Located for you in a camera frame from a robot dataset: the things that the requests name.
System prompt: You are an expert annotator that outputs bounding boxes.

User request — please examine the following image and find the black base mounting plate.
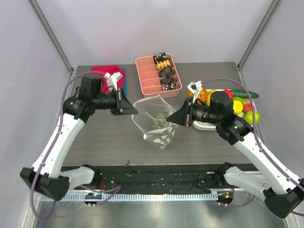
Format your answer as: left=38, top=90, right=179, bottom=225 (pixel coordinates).
left=86, top=164, right=232, bottom=195

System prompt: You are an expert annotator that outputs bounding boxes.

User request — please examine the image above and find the pink divided tray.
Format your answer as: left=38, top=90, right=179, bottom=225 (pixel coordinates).
left=135, top=53, right=182, bottom=99

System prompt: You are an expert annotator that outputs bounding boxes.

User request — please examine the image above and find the lime green apple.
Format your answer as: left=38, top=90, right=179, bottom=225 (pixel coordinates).
left=243, top=110, right=261, bottom=125

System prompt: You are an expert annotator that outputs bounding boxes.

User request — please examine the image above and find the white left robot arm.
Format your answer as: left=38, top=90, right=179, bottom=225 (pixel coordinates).
left=20, top=74, right=138, bottom=201

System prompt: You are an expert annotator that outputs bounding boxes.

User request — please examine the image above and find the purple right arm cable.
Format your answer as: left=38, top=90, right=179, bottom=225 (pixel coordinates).
left=197, top=78, right=304, bottom=214

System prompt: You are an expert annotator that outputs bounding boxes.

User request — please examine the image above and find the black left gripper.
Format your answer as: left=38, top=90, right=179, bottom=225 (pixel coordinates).
left=93, top=87, right=138, bottom=116

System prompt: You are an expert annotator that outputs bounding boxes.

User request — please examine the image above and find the pink peach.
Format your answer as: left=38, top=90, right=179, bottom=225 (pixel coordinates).
left=243, top=103, right=252, bottom=114

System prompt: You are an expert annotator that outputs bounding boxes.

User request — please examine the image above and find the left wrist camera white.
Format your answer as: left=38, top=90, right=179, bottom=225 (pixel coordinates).
left=104, top=72, right=123, bottom=92

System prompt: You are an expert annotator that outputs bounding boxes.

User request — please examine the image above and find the green cucumber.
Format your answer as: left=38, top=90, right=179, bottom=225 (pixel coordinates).
left=230, top=89, right=259, bottom=99

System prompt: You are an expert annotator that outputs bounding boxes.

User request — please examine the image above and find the dark sushi roll lower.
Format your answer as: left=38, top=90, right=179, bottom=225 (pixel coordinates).
left=160, top=76, right=177, bottom=86

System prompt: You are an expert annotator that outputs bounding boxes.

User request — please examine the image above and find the dark patterned sushi roll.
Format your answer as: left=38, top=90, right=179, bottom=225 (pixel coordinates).
left=153, top=52, right=168, bottom=63

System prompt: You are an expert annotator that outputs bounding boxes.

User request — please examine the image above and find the dark sushi roll middle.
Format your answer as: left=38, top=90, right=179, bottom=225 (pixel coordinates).
left=159, top=66, right=174, bottom=77

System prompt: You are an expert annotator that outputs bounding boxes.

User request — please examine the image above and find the white slotted cable duct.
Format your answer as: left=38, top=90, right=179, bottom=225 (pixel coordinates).
left=40, top=192, right=219, bottom=202

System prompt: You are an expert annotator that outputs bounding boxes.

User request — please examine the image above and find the clear polka dot zip bag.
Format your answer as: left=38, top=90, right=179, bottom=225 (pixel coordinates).
left=131, top=95, right=178, bottom=150

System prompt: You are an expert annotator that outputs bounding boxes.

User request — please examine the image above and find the yellow patterned sushi roll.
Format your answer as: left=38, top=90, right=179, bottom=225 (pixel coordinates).
left=155, top=59, right=171, bottom=71

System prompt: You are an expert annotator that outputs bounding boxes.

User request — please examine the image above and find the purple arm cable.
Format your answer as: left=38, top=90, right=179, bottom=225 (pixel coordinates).
left=29, top=71, right=122, bottom=220
left=197, top=78, right=304, bottom=214

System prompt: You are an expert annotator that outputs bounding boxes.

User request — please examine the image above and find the white perforated fruit basket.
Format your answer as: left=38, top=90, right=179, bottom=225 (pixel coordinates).
left=193, top=89, right=256, bottom=131

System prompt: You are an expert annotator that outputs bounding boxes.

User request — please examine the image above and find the pale green cabbage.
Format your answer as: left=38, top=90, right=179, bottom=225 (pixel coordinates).
left=237, top=112, right=245, bottom=118

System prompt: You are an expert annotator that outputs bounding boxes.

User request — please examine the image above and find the red apple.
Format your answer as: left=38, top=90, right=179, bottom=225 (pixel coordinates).
left=223, top=89, right=233, bottom=99

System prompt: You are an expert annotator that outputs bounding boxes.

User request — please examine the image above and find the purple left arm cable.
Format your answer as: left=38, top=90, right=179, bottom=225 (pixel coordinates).
left=29, top=71, right=122, bottom=220

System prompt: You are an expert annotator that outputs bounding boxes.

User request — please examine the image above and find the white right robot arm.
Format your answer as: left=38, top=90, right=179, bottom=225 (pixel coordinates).
left=167, top=91, right=304, bottom=219

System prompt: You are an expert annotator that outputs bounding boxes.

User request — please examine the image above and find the red folded shirt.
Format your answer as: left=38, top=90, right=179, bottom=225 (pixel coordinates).
left=91, top=65, right=124, bottom=93

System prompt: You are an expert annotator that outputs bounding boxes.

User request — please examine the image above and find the orange spiky fruit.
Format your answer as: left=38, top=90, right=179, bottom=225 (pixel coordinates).
left=187, top=86, right=208, bottom=104

